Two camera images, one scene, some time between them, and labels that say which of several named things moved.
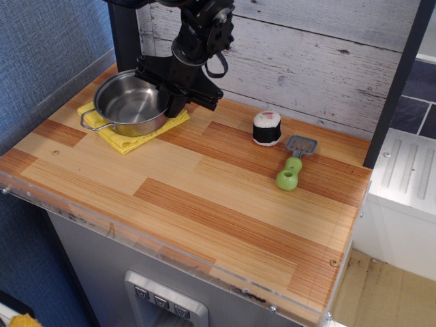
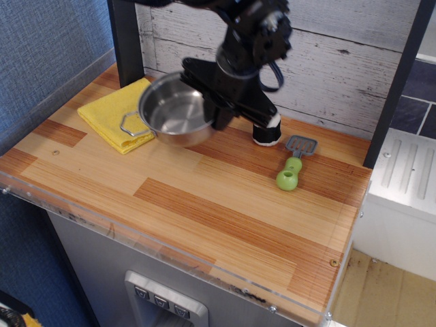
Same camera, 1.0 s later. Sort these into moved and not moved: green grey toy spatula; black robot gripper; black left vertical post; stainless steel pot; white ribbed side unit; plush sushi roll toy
Moved: black robot gripper; stainless steel pot
Not moved: plush sushi roll toy; green grey toy spatula; black left vertical post; white ribbed side unit
